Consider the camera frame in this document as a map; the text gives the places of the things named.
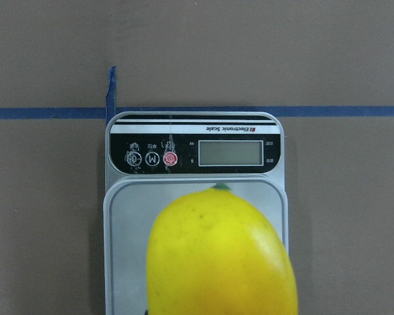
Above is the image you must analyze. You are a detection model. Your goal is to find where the yellow mango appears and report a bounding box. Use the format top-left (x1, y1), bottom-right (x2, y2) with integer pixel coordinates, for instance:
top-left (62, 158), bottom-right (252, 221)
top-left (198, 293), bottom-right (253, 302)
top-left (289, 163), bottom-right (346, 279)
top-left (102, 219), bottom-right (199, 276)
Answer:
top-left (146, 184), bottom-right (298, 314)

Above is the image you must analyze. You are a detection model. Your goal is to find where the silver digital kitchen scale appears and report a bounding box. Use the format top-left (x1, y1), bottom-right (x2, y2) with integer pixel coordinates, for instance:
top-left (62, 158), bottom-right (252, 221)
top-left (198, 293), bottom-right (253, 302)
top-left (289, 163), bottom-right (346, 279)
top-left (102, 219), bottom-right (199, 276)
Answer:
top-left (103, 110), bottom-right (289, 314)

